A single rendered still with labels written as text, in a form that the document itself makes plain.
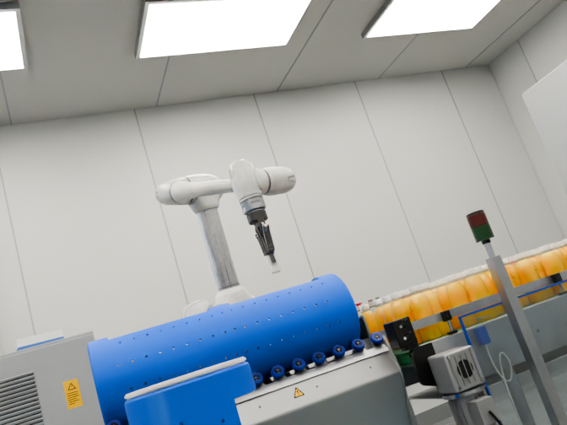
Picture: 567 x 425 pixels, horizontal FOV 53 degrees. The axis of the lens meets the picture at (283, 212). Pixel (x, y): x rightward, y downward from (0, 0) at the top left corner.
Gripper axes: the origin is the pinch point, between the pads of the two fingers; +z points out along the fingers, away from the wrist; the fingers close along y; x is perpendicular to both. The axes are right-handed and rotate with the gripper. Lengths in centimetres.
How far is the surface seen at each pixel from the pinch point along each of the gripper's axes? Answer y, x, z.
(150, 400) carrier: 73, -57, 31
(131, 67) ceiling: -201, 7, -210
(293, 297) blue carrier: 10.6, -0.6, 14.7
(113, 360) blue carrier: 13, -62, 16
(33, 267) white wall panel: -263, -99, -92
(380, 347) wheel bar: 10.0, 23.3, 40.4
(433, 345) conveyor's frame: 22, 36, 45
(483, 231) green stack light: 38, 61, 16
